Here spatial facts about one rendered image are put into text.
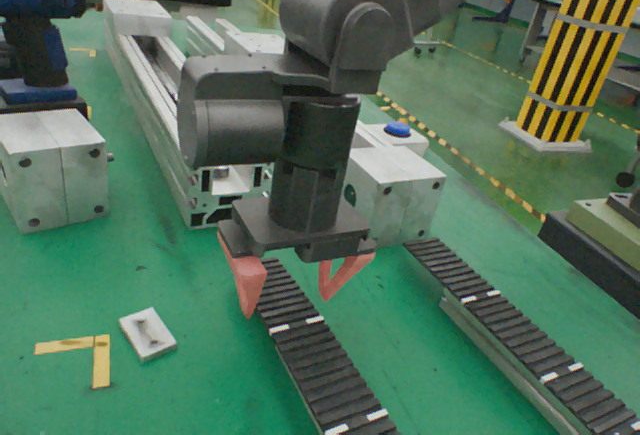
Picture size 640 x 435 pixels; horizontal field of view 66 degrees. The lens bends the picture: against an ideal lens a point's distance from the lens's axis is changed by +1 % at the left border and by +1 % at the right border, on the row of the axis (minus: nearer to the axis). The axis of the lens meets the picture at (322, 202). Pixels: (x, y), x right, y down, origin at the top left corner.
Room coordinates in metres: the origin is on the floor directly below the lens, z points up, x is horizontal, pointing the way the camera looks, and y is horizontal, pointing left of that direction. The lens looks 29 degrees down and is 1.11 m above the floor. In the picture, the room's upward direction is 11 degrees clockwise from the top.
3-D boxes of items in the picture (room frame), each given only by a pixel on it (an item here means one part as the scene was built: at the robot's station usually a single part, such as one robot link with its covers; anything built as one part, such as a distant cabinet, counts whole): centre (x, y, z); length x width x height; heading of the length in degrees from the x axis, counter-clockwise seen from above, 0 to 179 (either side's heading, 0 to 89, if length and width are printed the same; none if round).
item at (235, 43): (0.93, 0.16, 0.87); 0.16 x 0.11 x 0.07; 32
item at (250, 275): (0.33, 0.04, 0.85); 0.07 x 0.07 x 0.09; 32
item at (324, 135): (0.34, 0.02, 0.98); 0.07 x 0.06 x 0.07; 122
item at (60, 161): (0.48, 0.30, 0.83); 0.11 x 0.10 x 0.10; 135
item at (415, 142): (0.76, -0.09, 0.81); 0.10 x 0.08 x 0.06; 122
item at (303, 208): (0.35, 0.01, 0.92); 0.10 x 0.07 x 0.07; 122
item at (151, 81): (0.83, 0.32, 0.82); 0.80 x 0.10 x 0.09; 32
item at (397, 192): (0.56, -0.09, 0.83); 0.12 x 0.09 x 0.10; 122
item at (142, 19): (1.04, 0.45, 0.87); 0.16 x 0.11 x 0.07; 32
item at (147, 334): (0.30, 0.13, 0.78); 0.05 x 0.03 x 0.01; 45
